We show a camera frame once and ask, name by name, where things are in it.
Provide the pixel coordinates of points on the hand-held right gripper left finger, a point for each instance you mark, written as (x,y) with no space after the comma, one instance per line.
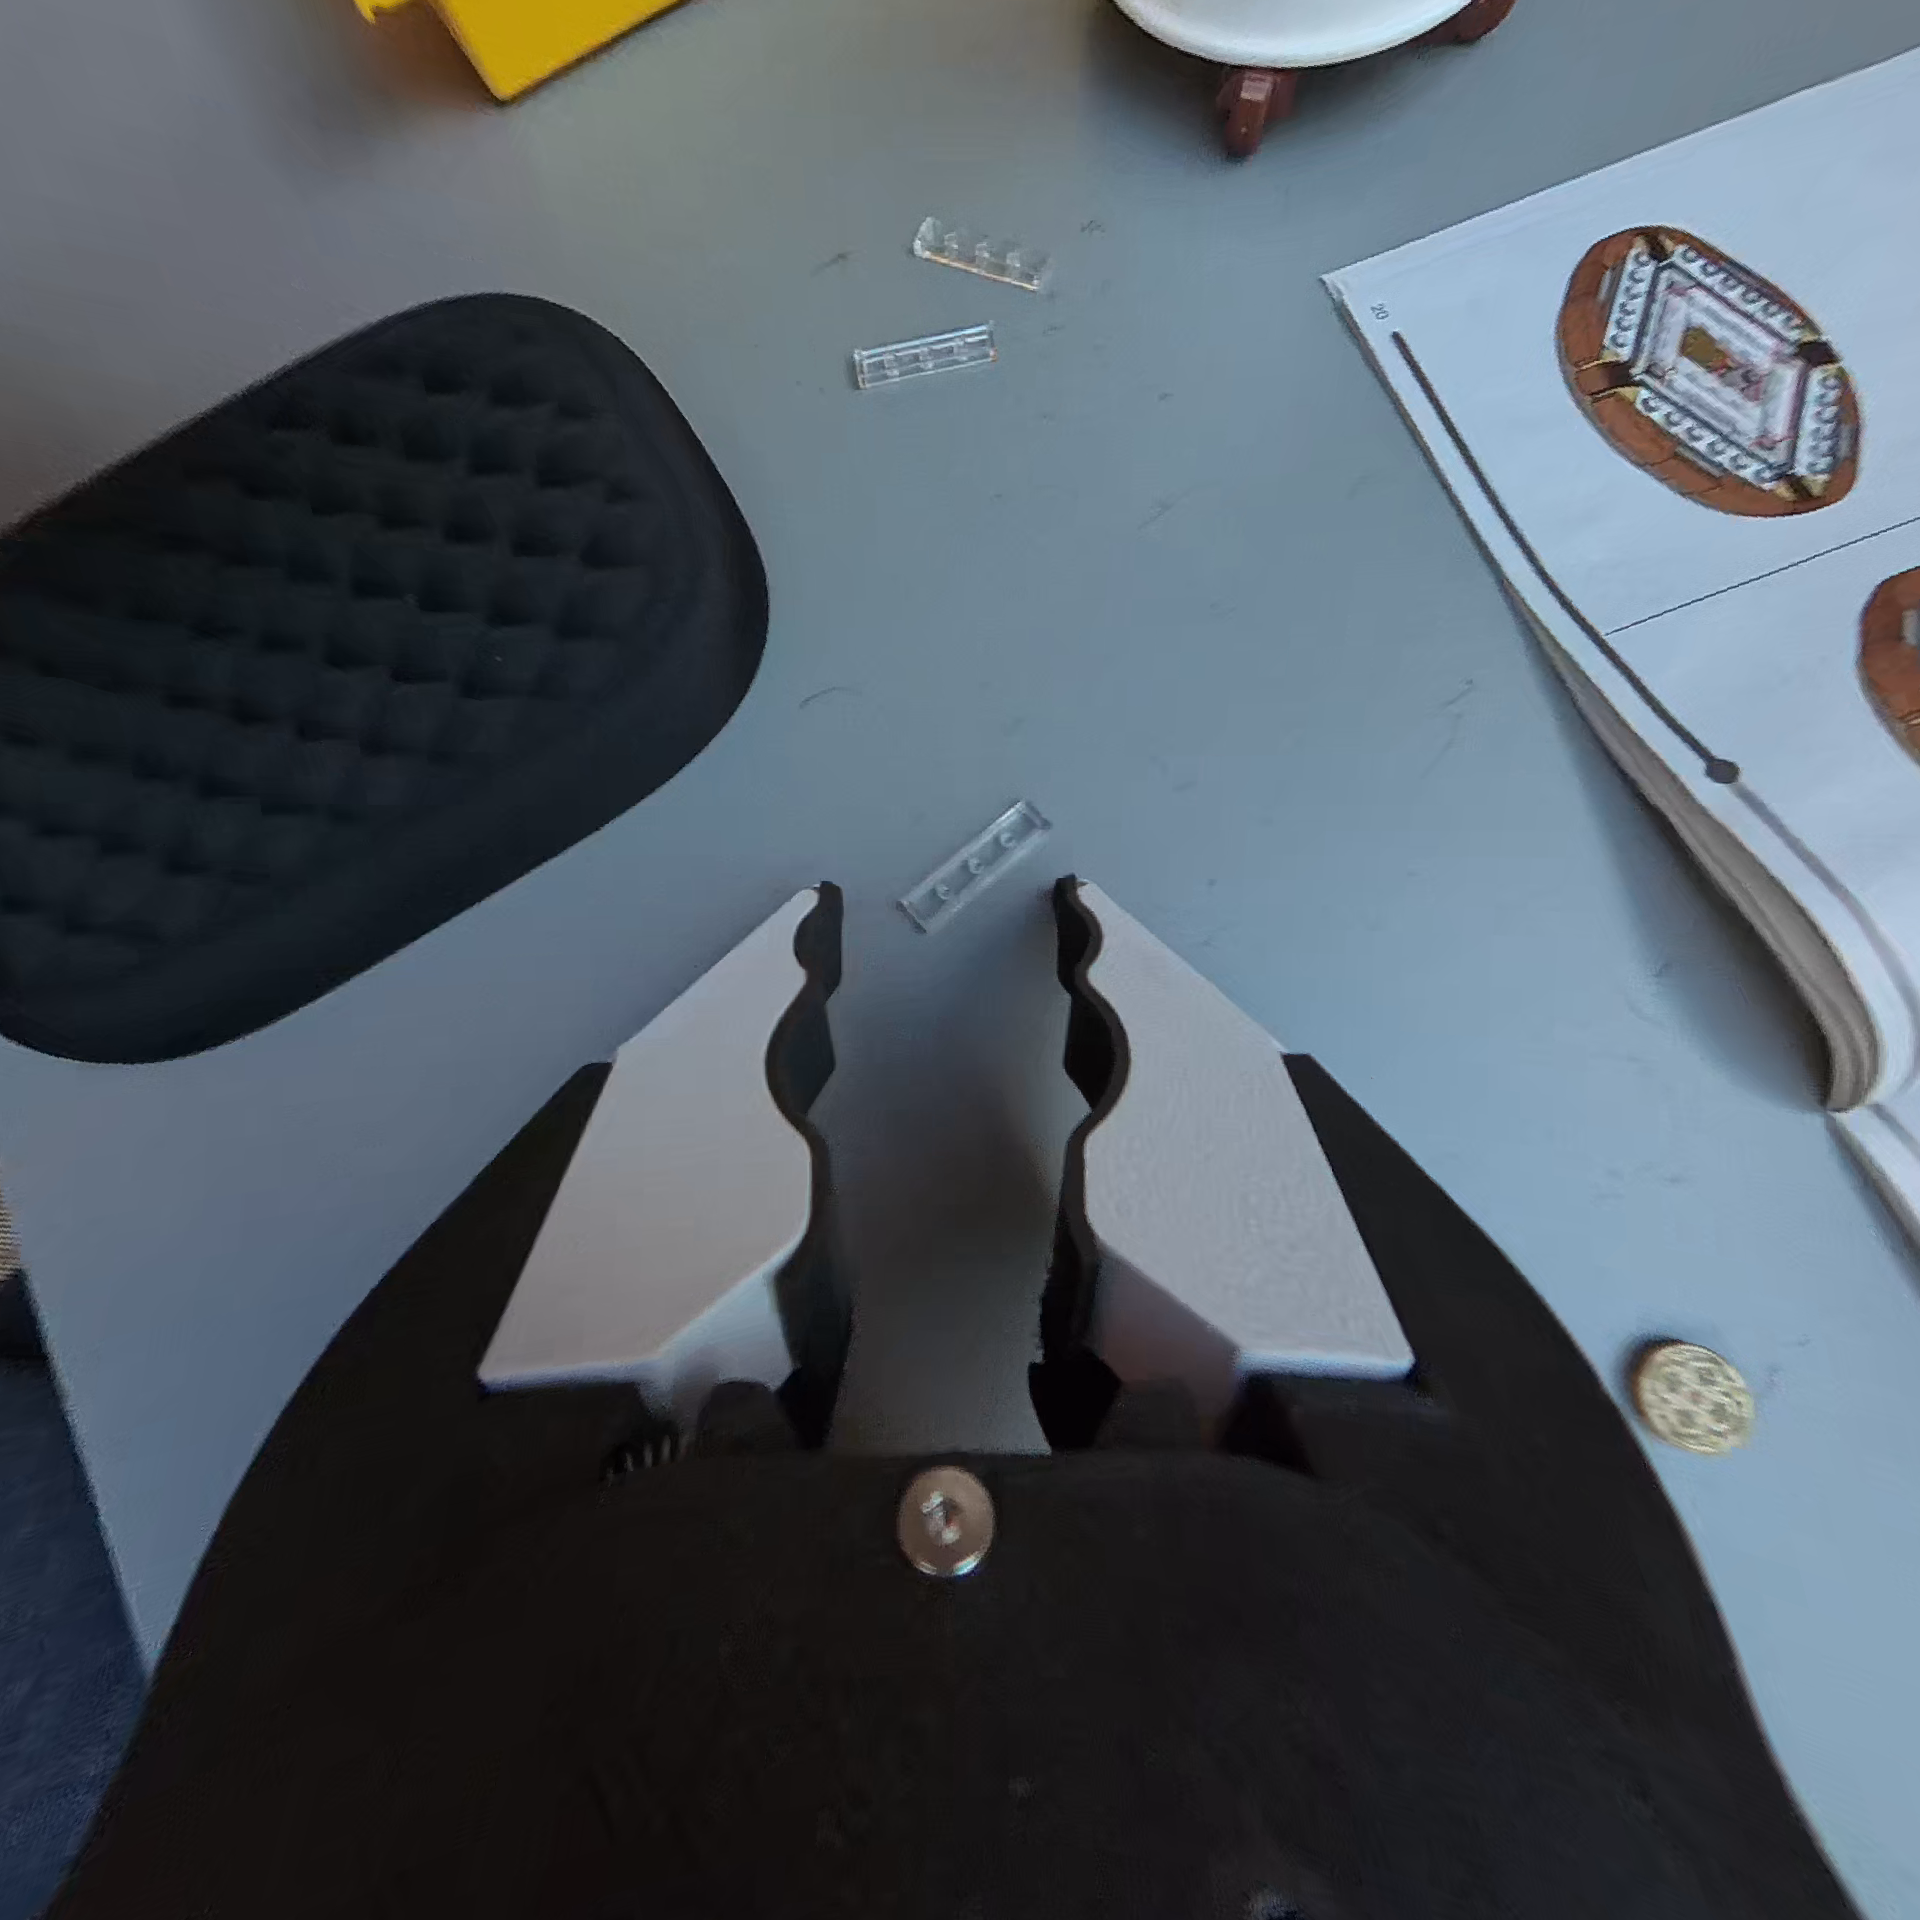
(661,1185)

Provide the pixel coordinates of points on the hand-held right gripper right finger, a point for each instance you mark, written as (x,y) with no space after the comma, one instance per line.
(1224,1201)

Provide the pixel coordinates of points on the clear lego plate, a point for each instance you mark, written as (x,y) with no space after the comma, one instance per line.
(974,866)
(925,354)
(978,254)

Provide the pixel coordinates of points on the small gold lego coin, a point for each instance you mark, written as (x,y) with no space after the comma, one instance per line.
(1691,1396)

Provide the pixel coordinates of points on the lego instruction booklet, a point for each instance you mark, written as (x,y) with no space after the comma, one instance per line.
(1724,629)

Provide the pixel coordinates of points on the white lego pot brown feet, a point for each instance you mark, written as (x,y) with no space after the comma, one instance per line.
(1290,29)

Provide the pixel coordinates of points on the black foam pad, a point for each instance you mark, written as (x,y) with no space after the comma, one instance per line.
(346,674)

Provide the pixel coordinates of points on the person's blue trousers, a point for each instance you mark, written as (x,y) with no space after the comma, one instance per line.
(59,1576)

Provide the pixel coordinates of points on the yellow box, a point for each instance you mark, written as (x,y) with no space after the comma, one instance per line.
(510,37)

